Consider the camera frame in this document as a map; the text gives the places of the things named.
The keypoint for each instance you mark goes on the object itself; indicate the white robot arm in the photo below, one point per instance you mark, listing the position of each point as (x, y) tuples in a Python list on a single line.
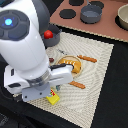
[(28, 71)]

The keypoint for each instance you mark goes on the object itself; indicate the beige woven placemat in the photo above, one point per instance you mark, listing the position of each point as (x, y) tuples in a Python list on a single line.
[(78, 105)]

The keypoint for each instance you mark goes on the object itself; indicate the grey pot with handles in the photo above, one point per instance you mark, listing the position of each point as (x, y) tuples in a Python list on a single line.
[(56, 36)]

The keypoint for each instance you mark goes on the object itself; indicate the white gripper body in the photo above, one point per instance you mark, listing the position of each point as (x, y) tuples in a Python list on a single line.
[(28, 90)]

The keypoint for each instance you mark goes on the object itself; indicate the orange bread loaf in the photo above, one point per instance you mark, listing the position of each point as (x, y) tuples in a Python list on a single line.
[(76, 64)]

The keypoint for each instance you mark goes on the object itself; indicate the grey pan on stove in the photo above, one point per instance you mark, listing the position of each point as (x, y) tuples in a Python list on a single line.
[(91, 14)]

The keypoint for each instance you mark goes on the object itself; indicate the knife with wooden handle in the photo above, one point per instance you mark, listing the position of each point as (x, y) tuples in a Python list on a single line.
[(79, 56)]

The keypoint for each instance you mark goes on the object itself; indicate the yellow butter box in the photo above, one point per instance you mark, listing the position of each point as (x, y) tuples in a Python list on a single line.
[(53, 98)]

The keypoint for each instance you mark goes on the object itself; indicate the beige bowl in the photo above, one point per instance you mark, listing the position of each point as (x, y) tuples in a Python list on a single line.
[(123, 16)]

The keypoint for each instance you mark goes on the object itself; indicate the pink stove board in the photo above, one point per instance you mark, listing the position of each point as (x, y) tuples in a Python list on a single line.
[(106, 27)]

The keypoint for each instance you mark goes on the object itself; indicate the fork with wooden handle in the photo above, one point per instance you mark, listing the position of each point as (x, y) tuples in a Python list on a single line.
[(77, 84)]

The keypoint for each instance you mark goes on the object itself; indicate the red tomato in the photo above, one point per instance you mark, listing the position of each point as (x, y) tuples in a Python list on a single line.
[(48, 34)]

